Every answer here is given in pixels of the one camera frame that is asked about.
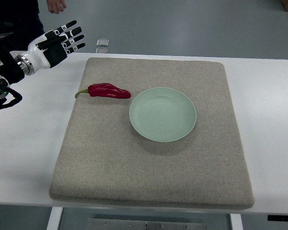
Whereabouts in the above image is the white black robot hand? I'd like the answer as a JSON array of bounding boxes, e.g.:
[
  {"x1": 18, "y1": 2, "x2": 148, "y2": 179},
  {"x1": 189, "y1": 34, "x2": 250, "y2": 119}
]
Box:
[{"x1": 15, "y1": 20, "x2": 85, "y2": 76}]

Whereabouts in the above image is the person's bare hand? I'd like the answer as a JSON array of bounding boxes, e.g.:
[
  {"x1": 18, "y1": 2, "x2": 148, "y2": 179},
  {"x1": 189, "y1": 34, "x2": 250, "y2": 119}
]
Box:
[{"x1": 47, "y1": 0, "x2": 67, "y2": 14}]

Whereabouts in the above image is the red pepper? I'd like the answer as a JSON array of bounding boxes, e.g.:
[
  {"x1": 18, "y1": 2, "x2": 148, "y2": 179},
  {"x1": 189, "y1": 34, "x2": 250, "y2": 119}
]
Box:
[{"x1": 74, "y1": 83, "x2": 131, "y2": 99}]

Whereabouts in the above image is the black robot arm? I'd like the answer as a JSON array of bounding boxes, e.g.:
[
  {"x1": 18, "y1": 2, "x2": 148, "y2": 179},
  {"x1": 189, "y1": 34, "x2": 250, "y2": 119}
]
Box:
[{"x1": 0, "y1": 23, "x2": 24, "y2": 110}]

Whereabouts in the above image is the light green plate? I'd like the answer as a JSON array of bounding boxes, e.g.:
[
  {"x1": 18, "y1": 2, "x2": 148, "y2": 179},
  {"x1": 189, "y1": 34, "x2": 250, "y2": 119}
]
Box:
[{"x1": 129, "y1": 87, "x2": 197, "y2": 143}]

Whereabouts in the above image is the person's dark clothing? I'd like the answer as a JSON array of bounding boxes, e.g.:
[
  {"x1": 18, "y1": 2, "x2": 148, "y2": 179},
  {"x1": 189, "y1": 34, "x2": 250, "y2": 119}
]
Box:
[{"x1": 0, "y1": 0, "x2": 44, "y2": 51}]

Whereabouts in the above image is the clear floor tile lower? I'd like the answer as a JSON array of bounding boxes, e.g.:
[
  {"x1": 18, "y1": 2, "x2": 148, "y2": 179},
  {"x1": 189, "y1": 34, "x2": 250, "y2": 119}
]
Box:
[{"x1": 96, "y1": 48, "x2": 108, "y2": 54}]

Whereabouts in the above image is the beige fabric mat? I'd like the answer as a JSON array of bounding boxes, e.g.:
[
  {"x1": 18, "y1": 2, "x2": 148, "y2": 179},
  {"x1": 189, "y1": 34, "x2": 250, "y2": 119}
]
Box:
[{"x1": 49, "y1": 57, "x2": 254, "y2": 209}]

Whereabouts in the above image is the white table leg left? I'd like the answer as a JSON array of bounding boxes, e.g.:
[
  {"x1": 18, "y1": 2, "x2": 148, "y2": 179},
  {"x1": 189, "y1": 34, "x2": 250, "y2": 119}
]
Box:
[{"x1": 46, "y1": 207, "x2": 63, "y2": 230}]

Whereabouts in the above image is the white table leg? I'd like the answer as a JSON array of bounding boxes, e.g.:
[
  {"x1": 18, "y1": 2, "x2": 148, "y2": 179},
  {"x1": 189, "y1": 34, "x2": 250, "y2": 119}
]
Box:
[
  {"x1": 229, "y1": 214, "x2": 243, "y2": 230},
  {"x1": 46, "y1": 207, "x2": 63, "y2": 230}
]

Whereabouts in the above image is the white table leg right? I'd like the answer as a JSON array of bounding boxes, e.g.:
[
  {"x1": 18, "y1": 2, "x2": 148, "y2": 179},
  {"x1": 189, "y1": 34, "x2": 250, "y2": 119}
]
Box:
[{"x1": 229, "y1": 214, "x2": 243, "y2": 230}]

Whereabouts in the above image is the black table control panel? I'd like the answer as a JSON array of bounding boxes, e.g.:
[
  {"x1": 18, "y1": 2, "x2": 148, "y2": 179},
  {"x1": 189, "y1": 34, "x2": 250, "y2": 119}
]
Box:
[{"x1": 267, "y1": 215, "x2": 288, "y2": 222}]

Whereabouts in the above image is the metal base plate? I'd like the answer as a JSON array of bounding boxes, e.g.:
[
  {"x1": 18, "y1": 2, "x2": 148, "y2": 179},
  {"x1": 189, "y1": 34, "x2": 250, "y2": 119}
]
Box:
[{"x1": 86, "y1": 218, "x2": 207, "y2": 230}]

